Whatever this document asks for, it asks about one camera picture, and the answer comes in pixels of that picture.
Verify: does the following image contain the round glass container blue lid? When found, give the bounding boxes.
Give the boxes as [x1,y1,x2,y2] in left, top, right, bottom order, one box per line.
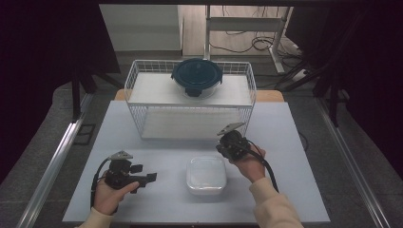
[170,57,224,98]

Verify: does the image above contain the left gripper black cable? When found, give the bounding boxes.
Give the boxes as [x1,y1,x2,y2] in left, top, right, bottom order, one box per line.
[89,158,110,211]

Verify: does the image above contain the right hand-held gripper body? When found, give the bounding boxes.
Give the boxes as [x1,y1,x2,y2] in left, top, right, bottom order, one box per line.
[216,122,252,163]

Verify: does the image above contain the white metal desk frame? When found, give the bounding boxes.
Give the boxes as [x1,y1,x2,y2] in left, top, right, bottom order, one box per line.
[203,4,295,75]

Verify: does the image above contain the person's left hand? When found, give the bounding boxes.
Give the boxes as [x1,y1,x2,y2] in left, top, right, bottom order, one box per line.
[92,170,141,217]

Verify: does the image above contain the wooden table board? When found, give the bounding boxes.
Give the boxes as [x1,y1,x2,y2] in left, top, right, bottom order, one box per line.
[113,88,285,104]

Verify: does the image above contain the person's right hand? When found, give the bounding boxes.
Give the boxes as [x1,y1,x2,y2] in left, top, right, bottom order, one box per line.
[227,143,267,185]

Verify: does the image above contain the black stand legs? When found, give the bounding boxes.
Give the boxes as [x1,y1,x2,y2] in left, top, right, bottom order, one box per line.
[275,61,350,128]
[69,61,125,124]

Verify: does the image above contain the white wire rack shelf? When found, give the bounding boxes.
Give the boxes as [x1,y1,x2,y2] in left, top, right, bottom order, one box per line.
[124,59,258,142]

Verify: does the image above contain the dark curtain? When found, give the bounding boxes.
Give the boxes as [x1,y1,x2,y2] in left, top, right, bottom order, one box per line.
[285,5,403,179]
[0,0,122,185]

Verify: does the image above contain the white power strip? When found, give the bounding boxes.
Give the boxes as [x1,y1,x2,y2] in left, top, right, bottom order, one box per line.
[290,68,309,83]

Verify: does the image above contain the aluminium floor rail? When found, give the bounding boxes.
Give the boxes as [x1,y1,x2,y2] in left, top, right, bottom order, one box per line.
[314,94,393,228]
[14,92,95,228]

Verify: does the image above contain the white cabinet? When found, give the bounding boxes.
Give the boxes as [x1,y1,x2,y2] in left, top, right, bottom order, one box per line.
[98,4,185,52]

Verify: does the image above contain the black floor cable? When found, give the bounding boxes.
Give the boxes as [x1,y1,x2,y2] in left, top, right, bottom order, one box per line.
[209,35,302,65]

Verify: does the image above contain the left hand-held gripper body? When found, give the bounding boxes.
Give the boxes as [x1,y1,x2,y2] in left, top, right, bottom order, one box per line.
[104,150,138,191]

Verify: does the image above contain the white rectangular plastic container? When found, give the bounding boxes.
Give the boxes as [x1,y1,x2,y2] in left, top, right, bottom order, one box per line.
[185,155,228,197]

